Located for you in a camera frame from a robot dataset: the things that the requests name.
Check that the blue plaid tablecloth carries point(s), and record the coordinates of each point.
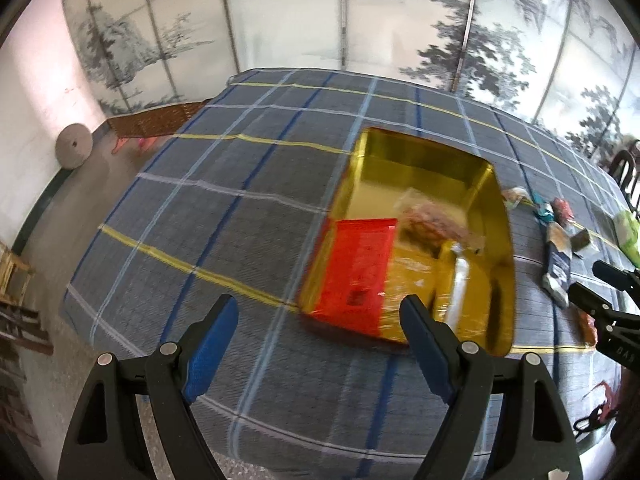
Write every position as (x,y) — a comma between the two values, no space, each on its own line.
(225,170)

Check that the dark wooden furniture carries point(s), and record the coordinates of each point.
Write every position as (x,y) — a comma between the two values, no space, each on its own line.
(20,327)

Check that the red and gold tin box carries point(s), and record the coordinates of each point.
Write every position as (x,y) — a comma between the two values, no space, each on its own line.
(380,170)

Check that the gold and silver snack packet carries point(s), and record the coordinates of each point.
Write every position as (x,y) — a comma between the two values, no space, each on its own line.
(460,280)

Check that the clear orange snack packet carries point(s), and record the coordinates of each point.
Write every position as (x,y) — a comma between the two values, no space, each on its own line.
(587,330)
(430,222)

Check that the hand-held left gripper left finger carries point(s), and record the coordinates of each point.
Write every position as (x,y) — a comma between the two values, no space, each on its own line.
(212,355)

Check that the yellow snack packet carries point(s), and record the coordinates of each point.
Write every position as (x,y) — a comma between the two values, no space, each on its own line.
(415,275)

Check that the brown woven basket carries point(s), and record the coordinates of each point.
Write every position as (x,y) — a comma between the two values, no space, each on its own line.
(155,121)

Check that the painted tree folding screen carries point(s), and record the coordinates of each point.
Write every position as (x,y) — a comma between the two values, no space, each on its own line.
(280,10)

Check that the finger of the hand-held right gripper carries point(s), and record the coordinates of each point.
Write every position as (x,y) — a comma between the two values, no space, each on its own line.
(617,272)
(592,300)

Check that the dark blue snack packet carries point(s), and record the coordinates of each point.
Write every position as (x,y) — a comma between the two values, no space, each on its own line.
(560,260)

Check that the green tissue pack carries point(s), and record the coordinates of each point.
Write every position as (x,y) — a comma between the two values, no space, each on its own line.
(629,232)

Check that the red snack packet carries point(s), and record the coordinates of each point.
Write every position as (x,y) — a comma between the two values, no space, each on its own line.
(355,265)

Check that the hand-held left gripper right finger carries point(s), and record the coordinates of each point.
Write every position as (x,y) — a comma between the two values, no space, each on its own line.
(425,350)

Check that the pink patterned snack packet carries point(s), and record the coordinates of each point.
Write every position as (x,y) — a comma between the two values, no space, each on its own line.
(562,208)

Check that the red and black small object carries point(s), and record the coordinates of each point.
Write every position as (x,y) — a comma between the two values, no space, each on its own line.
(606,395)

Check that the pink plastic object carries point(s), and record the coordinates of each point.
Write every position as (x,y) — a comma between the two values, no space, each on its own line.
(121,146)

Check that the small blue snack packet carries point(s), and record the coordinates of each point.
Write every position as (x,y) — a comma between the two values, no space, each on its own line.
(544,212)

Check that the grey round stone disc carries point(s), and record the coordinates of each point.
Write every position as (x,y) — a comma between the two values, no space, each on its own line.
(72,145)

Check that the light blue silver snack packet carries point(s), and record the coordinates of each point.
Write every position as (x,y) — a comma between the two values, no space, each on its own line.
(557,290)

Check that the dark wooden chair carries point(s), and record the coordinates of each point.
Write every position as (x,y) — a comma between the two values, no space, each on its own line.
(627,170)

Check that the clear brown snack packet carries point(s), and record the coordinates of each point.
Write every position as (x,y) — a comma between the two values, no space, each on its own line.
(580,241)

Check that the light wooden stool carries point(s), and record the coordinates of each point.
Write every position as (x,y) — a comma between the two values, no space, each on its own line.
(15,272)

